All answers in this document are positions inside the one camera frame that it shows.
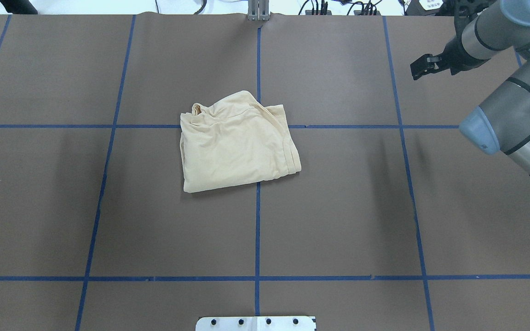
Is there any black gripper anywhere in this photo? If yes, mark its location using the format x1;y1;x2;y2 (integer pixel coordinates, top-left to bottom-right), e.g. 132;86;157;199
409;36;477;81

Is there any cream long-sleeve printed shirt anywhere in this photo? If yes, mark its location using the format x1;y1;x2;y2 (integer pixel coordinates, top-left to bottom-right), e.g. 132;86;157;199
179;91;302;194

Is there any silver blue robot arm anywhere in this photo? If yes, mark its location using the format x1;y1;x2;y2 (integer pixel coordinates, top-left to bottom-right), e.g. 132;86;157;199
410;0;530;176

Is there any aluminium frame post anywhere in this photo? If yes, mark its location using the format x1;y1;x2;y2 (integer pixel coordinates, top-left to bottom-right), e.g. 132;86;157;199
248;0;271;22

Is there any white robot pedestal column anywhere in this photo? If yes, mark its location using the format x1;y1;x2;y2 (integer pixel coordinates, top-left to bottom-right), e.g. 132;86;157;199
195;316;317;331

